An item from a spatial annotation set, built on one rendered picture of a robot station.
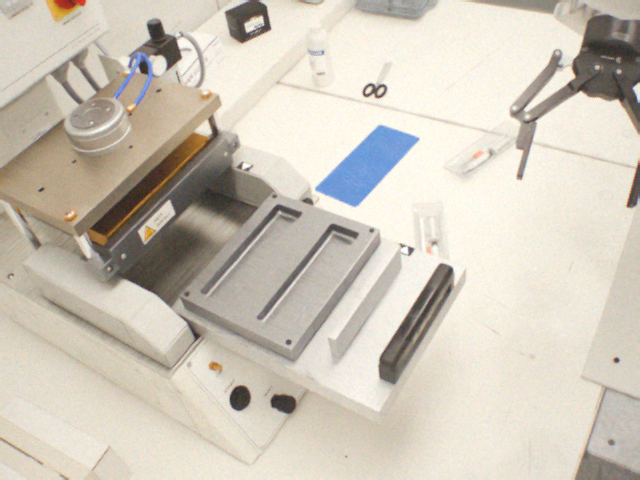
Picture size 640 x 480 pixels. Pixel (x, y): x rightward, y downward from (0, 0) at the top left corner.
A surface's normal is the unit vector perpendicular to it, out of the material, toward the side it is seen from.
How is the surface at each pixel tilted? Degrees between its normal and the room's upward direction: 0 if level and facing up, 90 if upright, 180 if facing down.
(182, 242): 0
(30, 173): 0
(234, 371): 65
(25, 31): 90
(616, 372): 45
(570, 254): 0
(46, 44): 90
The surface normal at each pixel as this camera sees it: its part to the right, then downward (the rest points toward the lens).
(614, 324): -0.44, 0.00
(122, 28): 0.86, 0.29
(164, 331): 0.45, -0.32
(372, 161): -0.13, -0.68
